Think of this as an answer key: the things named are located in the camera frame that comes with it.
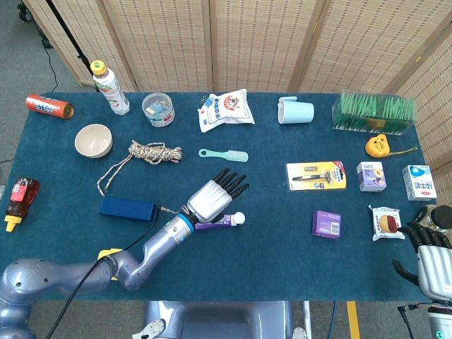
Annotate dark blue long box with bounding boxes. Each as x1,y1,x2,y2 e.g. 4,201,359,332
98,196,159,222

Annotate amber syrup bottle red label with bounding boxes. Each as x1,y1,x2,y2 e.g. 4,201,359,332
4,177,41,233

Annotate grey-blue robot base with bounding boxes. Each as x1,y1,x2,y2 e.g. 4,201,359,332
132,299,308,339

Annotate white blue milk carton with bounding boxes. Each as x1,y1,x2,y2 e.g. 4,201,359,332
401,165,438,202

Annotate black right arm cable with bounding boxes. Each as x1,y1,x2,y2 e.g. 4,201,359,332
398,303,430,339

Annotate white snack bag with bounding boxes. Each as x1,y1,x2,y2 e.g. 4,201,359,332
197,88,256,133

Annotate clear jar of clips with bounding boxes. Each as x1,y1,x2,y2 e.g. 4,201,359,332
141,92,176,128

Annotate white table leg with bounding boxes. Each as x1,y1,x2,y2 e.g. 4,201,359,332
303,300,314,339

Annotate blue table cloth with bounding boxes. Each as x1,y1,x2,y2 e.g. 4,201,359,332
0,91,452,303

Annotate purple cardboard box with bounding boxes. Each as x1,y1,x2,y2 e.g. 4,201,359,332
311,210,342,240

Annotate mint green brush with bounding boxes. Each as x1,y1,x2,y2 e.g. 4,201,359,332
198,148,249,163

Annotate yellow lidded green container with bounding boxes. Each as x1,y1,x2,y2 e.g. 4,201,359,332
97,248,123,282

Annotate clear box green packets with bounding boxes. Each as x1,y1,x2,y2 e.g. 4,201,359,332
331,91,417,136

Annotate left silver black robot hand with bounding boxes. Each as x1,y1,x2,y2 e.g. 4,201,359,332
186,168,250,224

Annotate black tripod stand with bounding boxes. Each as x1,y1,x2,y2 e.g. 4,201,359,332
17,0,100,93

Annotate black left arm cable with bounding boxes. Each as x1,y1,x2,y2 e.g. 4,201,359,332
45,205,186,339

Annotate white packaged pastry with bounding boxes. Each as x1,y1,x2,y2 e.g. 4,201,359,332
368,204,406,242

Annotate yellow tape measure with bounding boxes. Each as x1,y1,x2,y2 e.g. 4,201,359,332
364,133,418,158

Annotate braided multicolour rope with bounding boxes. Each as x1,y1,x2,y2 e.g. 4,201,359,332
97,140,184,197

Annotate bamboo folding screen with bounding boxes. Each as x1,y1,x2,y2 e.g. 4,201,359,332
20,0,452,213

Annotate orange red drink can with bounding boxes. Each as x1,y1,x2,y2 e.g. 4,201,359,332
25,94,75,119

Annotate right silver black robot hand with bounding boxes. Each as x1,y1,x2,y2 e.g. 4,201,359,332
393,221,452,303

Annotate glass jar black lid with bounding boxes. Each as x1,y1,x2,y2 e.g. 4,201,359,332
413,204,452,234

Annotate light blue mug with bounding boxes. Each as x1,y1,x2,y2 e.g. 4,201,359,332
277,95,315,125

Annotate blue floor cable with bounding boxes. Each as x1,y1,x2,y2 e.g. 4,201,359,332
327,300,337,339

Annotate drink bottle yellow cap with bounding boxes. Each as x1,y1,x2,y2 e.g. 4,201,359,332
90,59,131,116

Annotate razor in yellow blister pack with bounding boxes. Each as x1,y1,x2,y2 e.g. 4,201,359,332
285,160,347,192

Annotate beige bowl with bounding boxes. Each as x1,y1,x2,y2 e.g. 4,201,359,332
74,123,114,159

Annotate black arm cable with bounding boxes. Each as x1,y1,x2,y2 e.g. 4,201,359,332
45,205,186,339
398,303,430,339

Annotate purple white juice carton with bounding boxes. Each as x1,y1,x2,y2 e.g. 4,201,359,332
356,161,387,193

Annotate purple toothpaste tube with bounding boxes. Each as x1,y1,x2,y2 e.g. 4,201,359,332
194,213,236,231

